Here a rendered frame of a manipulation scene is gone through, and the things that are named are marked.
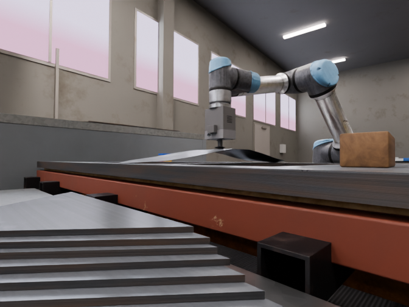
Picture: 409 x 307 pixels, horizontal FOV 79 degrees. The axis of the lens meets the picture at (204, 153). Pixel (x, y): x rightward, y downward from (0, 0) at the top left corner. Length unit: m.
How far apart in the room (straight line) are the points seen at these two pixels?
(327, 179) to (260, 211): 0.09
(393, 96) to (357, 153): 12.07
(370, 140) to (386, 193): 0.17
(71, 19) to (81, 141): 3.53
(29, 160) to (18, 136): 0.11
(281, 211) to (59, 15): 4.62
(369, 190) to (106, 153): 1.36
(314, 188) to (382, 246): 0.07
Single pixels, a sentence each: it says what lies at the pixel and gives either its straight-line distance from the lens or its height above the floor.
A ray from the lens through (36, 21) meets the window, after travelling 4.57.
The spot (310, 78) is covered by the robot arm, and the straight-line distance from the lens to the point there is 1.16.
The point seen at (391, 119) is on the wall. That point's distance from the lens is 12.33.
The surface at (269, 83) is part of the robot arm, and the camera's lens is 1.14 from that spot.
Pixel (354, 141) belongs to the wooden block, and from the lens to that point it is 0.42.
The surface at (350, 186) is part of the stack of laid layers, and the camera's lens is 0.26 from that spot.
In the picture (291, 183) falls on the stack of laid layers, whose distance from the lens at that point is 0.28.
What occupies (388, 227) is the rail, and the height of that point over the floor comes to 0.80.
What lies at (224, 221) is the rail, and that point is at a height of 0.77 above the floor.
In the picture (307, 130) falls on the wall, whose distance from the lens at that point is 12.79.
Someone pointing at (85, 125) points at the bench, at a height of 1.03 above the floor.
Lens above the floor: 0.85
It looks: 1 degrees up
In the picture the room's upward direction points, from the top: straight up
